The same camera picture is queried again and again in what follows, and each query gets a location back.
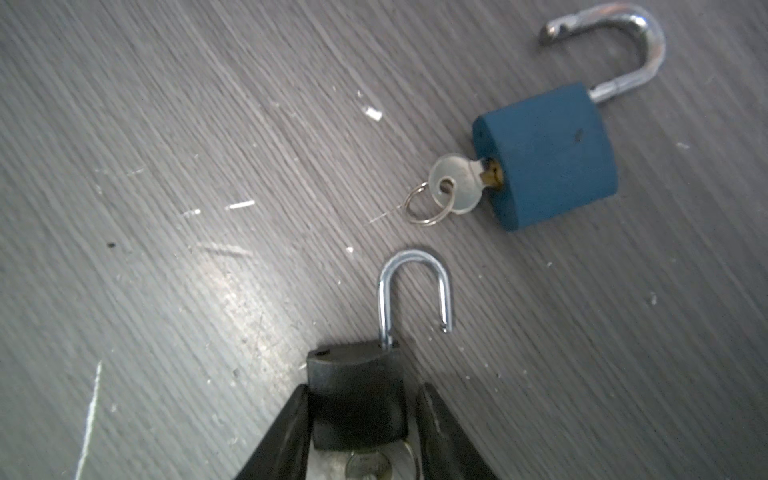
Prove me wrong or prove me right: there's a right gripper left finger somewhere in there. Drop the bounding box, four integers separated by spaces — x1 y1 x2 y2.
235 384 311 480

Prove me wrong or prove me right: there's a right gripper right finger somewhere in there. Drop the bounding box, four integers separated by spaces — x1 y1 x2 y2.
416 383 498 480

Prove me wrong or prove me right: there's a black padlock front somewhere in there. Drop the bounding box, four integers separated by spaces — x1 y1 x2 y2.
306 248 453 453

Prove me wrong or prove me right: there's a left blue padlock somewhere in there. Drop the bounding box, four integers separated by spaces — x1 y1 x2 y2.
401 1 668 233

